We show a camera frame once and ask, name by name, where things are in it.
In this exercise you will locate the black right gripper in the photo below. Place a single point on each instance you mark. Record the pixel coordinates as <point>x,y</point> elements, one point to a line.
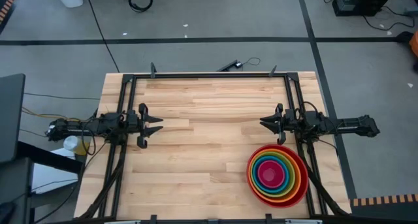
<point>288,121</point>

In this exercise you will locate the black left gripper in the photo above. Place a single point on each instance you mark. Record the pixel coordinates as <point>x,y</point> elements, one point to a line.
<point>142,126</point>

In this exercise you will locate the small pink plastic bowl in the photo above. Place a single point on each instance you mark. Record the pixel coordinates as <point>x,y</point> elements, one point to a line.
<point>270,174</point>

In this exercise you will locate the blue plastic bowl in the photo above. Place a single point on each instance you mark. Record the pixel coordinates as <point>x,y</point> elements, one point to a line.
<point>287,175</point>

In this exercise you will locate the green plastic bowl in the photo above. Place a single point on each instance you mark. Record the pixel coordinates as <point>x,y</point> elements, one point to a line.
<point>293,176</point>

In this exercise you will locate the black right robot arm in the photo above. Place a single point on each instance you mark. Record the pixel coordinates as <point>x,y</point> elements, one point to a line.
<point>343,124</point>

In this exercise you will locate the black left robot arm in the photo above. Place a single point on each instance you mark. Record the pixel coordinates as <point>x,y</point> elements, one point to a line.
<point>98,126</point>

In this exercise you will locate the orange plastic bowl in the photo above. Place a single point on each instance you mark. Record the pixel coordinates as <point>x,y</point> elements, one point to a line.
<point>299,180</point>

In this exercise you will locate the clear bottle with yellow liquid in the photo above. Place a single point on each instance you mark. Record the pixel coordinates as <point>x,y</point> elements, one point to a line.
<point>73,146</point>

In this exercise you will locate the large red plastic bowl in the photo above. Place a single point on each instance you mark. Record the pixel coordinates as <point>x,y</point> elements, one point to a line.
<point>277,205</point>

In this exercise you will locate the black side desk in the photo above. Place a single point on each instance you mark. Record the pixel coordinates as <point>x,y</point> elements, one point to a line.
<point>49,157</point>

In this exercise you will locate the white paper sheet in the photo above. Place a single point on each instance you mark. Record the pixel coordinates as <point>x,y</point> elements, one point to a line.
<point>52,178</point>

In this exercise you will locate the orange black hazard striped mat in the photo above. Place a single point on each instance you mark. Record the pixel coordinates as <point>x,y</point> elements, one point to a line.
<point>385,200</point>

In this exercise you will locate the dark grey monitor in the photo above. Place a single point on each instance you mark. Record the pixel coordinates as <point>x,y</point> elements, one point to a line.
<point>11,118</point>

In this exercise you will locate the black equipment box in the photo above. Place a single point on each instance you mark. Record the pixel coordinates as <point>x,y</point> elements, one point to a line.
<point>362,2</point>

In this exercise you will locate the orange and black object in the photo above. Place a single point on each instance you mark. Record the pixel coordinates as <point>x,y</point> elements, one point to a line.
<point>414,42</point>

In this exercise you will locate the orange black hazard striped ramp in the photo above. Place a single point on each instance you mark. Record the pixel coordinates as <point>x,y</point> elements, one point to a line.
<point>8,5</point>

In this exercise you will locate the black aluminium table frame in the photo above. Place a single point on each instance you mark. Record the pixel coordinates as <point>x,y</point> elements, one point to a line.
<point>209,75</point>

